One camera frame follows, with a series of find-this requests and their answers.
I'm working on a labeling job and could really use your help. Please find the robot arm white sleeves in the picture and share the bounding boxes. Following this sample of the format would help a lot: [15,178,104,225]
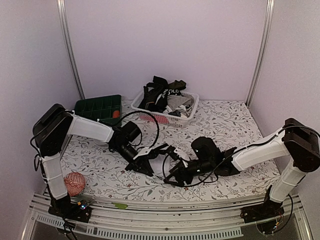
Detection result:
[214,117,320,205]
[32,103,130,200]

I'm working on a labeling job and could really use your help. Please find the green compartment tray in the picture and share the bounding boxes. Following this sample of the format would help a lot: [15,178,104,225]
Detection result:
[74,94,122,125]

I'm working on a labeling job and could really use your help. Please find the grey underwear in basket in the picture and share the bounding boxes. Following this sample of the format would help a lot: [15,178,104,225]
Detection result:
[163,95,195,118]

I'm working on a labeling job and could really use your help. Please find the floral patterned table mat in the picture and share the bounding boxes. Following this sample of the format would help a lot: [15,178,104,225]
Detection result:
[49,99,283,202]

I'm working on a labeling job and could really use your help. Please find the white underwear with black trim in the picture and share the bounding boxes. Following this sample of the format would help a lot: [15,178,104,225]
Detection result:
[149,159,172,184]

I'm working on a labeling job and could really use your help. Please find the right robot arm white sleeves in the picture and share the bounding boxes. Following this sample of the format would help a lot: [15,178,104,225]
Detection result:
[214,117,320,205]

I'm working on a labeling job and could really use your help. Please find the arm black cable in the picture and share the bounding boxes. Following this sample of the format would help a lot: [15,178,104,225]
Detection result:
[161,152,220,188]
[119,109,161,151]

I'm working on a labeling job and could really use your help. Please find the aluminium front table rail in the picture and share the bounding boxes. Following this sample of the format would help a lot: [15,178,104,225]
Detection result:
[20,193,315,240]

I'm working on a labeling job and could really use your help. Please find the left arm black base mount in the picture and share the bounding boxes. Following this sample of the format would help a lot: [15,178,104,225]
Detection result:
[48,193,93,223]

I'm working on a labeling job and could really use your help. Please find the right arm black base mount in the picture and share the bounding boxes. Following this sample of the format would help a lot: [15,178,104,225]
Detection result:
[240,198,285,223]

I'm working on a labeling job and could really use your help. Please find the left robot arm white sleeves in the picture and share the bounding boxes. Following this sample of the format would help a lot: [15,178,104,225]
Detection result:
[32,103,130,200]

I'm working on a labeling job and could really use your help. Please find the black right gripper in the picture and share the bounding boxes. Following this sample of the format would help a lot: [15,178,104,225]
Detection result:
[163,158,214,188]

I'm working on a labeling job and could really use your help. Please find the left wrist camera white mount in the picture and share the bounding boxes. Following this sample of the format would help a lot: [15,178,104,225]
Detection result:
[132,143,176,161]

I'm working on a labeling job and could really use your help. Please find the aluminium frame post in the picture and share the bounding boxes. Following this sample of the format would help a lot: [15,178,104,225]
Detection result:
[56,0,85,100]
[245,0,275,108]

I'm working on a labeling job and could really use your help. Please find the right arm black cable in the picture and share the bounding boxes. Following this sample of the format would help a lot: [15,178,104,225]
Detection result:
[161,152,220,188]

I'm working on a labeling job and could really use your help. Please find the red patterned bowl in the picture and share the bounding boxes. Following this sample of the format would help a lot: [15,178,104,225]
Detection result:
[63,172,86,197]

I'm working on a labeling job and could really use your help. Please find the green tape scrap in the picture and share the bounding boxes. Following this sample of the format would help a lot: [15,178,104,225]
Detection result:
[112,202,128,210]

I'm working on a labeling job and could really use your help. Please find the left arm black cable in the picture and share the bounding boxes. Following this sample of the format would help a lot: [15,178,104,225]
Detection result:
[119,109,161,151]

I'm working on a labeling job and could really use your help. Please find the right aluminium frame post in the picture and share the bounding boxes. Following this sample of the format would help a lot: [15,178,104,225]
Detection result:
[245,0,275,108]

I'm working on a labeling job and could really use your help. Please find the black underwear in basket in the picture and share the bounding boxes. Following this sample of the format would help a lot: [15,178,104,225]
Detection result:
[138,75,187,113]

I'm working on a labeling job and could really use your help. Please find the white plastic laundry basket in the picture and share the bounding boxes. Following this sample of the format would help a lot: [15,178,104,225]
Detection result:
[130,91,200,128]

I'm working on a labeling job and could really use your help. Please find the small orange object in tray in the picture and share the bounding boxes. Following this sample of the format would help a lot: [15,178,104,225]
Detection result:
[112,110,121,119]

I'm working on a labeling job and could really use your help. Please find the white ceramic bowl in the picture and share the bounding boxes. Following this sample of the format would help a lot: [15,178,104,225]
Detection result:
[94,140,108,146]

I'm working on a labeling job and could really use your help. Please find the left aluminium frame post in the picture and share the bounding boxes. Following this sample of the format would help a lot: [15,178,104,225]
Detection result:
[56,0,85,100]

